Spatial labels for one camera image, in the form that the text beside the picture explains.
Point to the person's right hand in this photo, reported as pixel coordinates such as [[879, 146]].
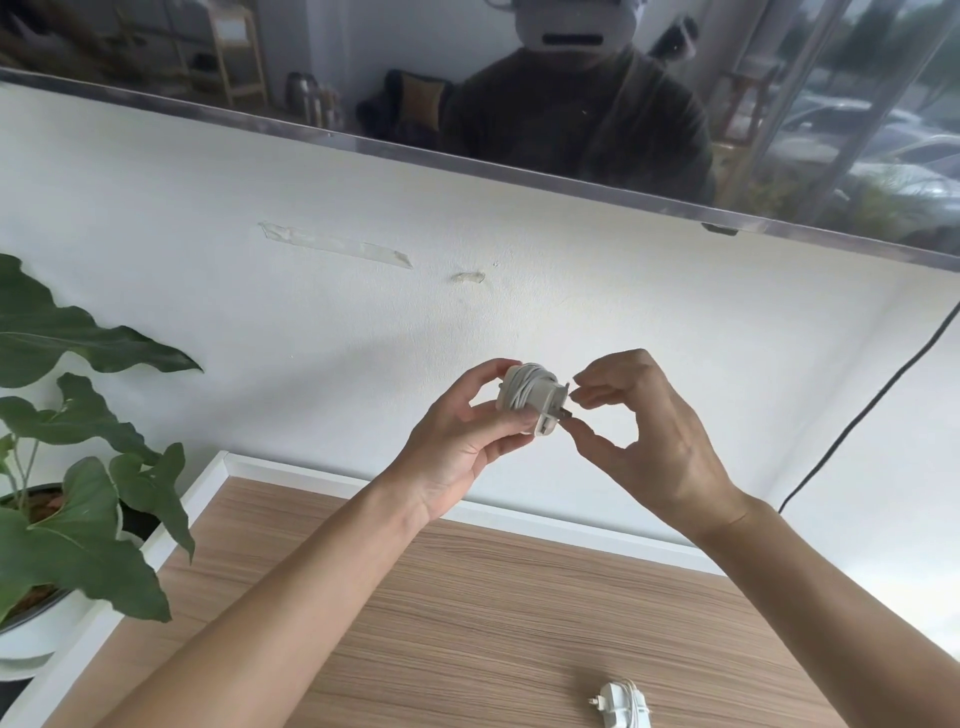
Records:
[[675, 450]]

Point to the wall-mounted television screen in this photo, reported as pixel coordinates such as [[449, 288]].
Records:
[[375, 67]]

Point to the person's left forearm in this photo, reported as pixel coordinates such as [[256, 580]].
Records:
[[285, 615]]

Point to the person's right forearm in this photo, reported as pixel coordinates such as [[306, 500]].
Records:
[[825, 600]]

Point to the small clear tape piece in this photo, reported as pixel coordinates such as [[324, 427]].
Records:
[[469, 277]]

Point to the person's left hand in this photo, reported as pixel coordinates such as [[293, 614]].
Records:
[[439, 454]]

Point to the person's right thumb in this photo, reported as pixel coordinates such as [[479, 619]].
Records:
[[596, 448]]

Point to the person's left thumb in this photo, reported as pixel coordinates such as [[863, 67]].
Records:
[[486, 375]]

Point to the long clear tape strip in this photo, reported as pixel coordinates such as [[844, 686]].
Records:
[[337, 246]]

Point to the white plant pot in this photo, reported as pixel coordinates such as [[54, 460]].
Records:
[[37, 637]]

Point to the green leafy plant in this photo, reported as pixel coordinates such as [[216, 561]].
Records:
[[67, 540]]

